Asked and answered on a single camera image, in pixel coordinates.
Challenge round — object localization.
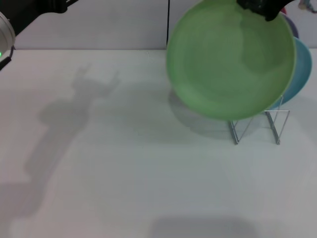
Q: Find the light blue plastic plate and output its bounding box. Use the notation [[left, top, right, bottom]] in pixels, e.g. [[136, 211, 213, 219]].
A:
[[267, 37, 313, 111]]

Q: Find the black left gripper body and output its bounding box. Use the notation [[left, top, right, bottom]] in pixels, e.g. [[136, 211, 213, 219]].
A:
[[0, 0, 68, 36]]

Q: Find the green plastic plate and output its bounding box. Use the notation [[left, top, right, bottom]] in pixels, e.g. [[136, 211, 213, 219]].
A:
[[165, 0, 297, 121]]

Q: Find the black vertical wall strip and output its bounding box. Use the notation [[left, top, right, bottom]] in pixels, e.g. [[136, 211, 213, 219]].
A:
[[164, 0, 171, 50]]

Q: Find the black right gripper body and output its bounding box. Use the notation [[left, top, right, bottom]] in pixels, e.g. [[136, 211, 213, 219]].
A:
[[236, 0, 293, 13]]

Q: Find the silver wire plate rack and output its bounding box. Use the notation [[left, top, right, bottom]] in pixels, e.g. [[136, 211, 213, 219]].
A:
[[229, 95, 290, 146]]

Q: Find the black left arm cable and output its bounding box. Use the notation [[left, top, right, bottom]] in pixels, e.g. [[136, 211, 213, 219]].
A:
[[0, 46, 16, 71]]

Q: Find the purple plastic plate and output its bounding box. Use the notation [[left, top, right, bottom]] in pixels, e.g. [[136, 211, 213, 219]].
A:
[[282, 13, 300, 40]]

